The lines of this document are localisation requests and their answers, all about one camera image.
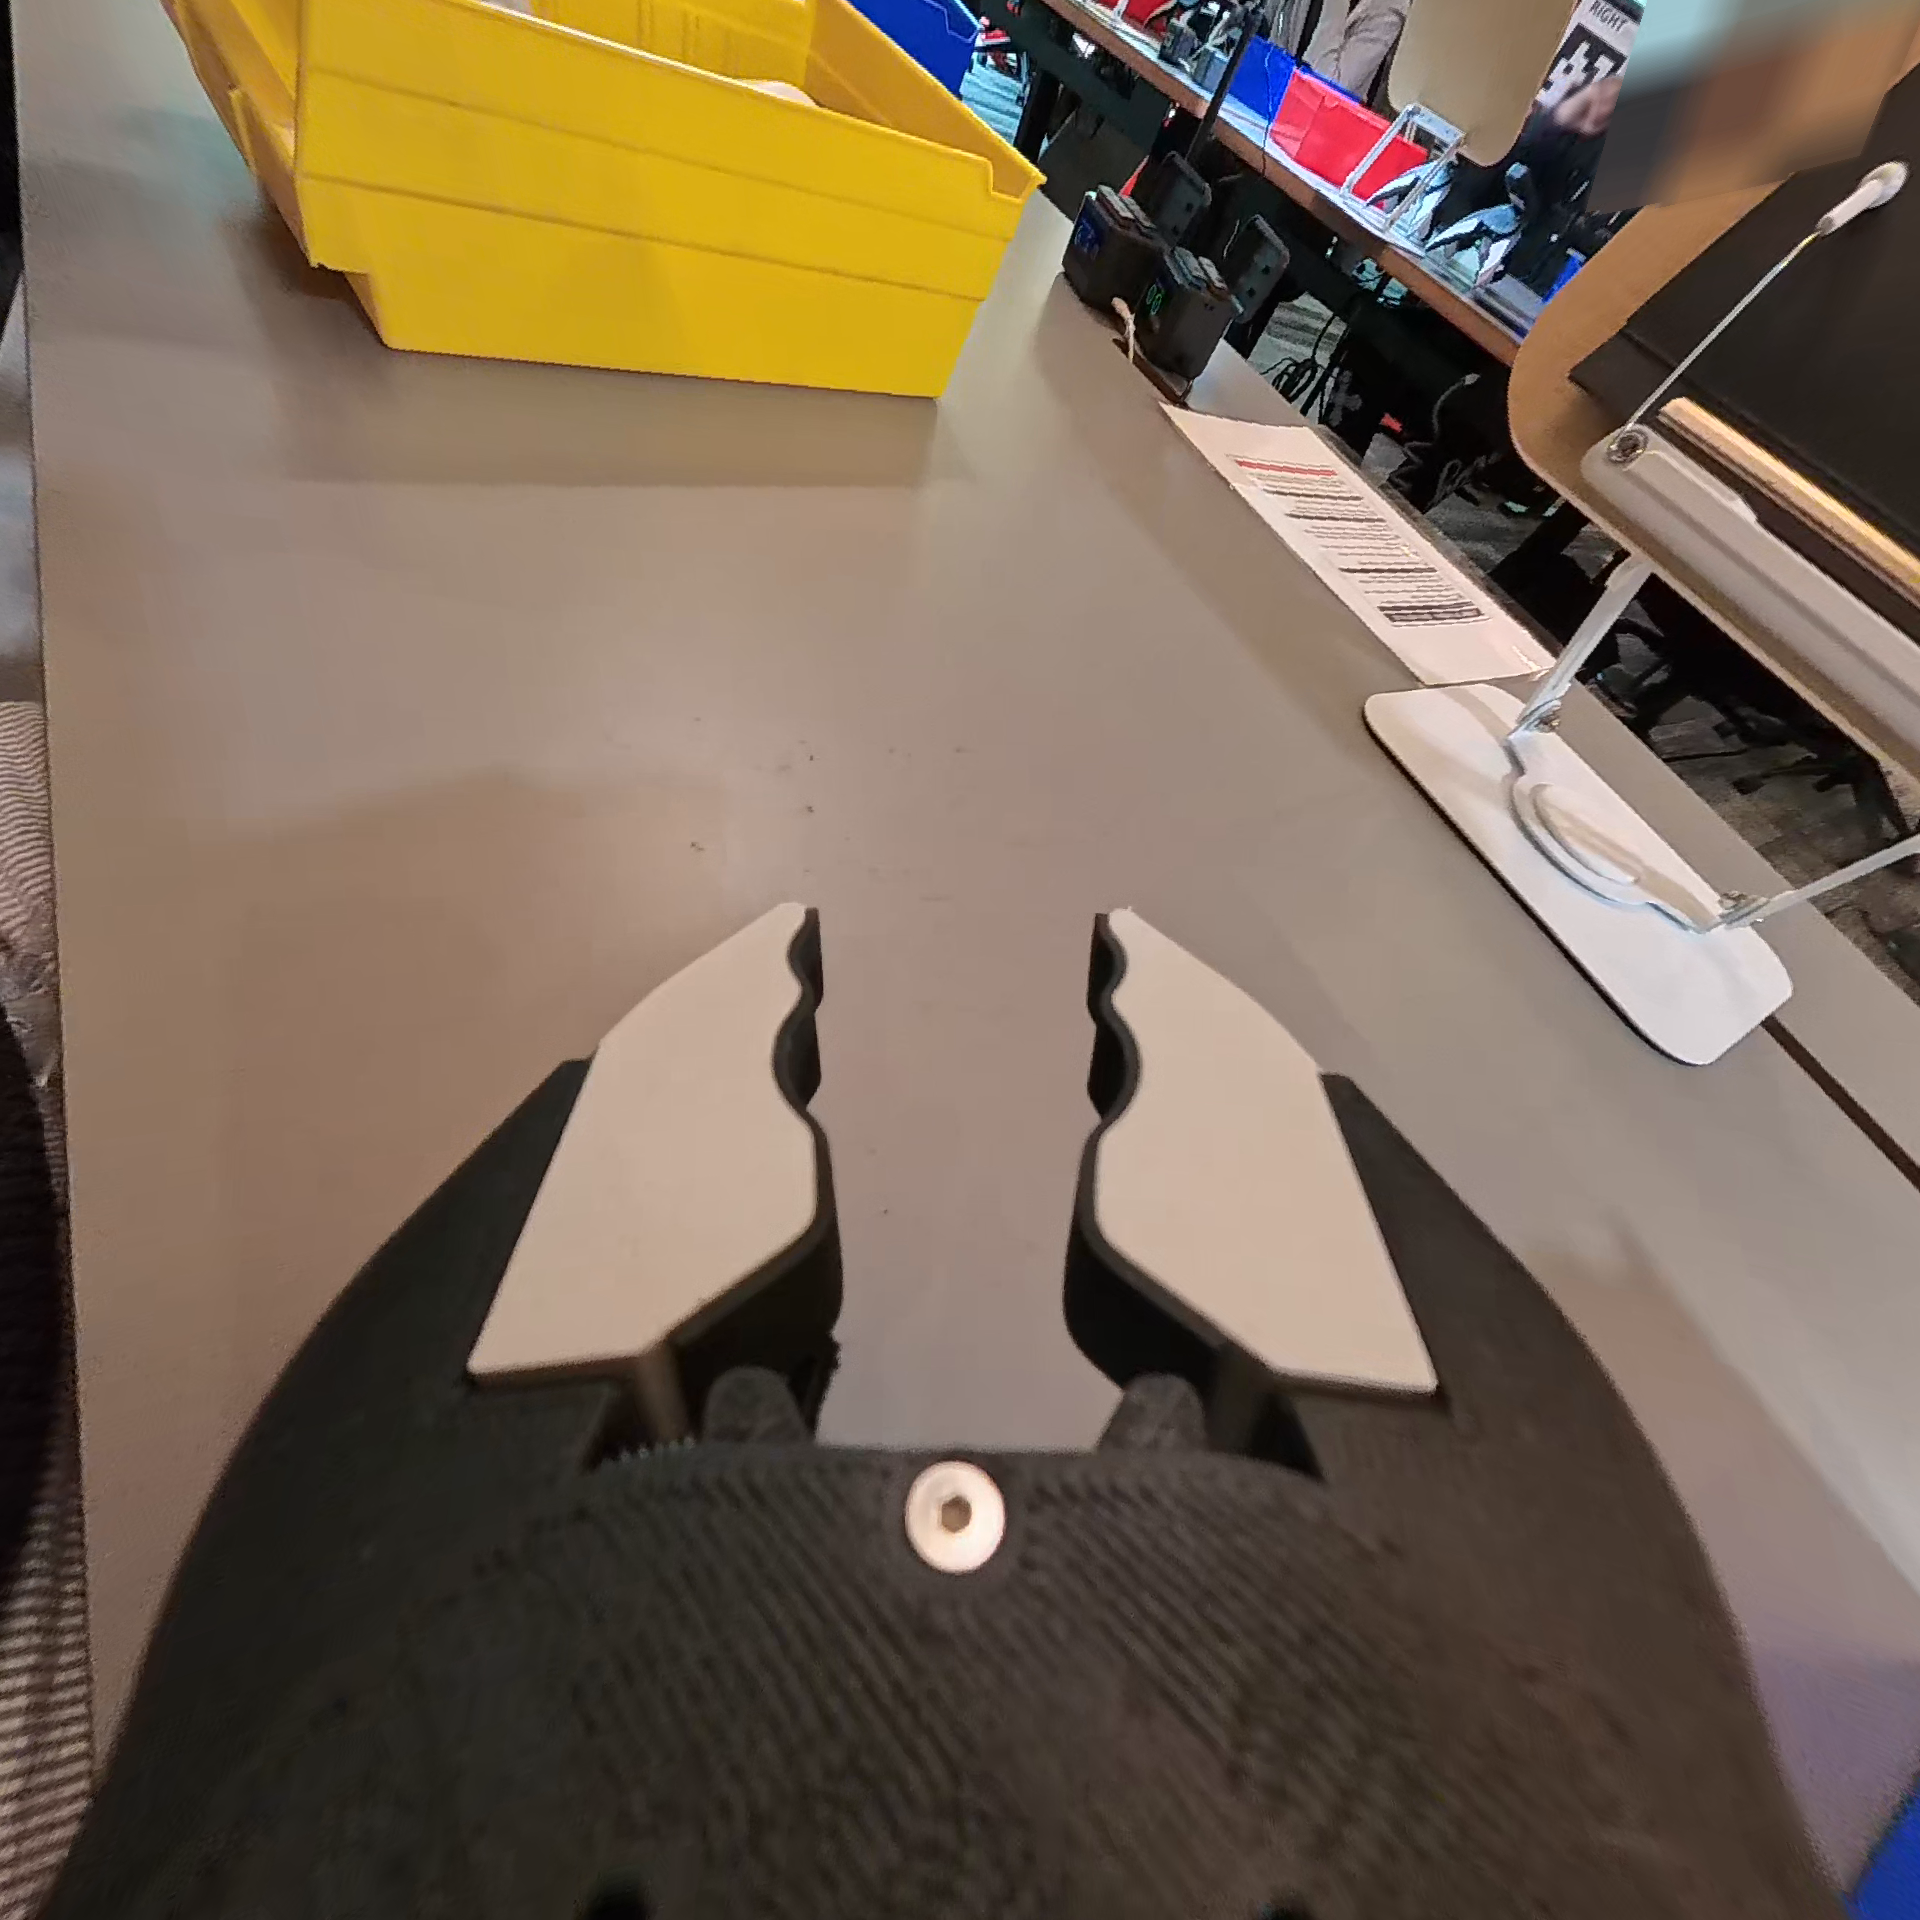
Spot printed paper sheet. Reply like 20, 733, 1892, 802
1158, 402, 1553, 689

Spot blue bin with marker label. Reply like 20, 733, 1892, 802
1850, 1785, 1920, 1920

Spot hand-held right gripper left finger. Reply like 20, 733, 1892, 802
463, 903, 841, 1445

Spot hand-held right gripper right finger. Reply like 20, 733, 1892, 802
1064, 908, 1442, 1470

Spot white tablet stand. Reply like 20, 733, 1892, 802
1362, 163, 1920, 1069

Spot red plastic bin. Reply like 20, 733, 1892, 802
1265, 67, 1430, 201

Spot yellow plastic bins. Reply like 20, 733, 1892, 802
158, 0, 1047, 401

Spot small brown tag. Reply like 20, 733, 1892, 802
1113, 298, 1192, 404

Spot square marker sign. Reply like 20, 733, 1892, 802
1543, 0, 1641, 114

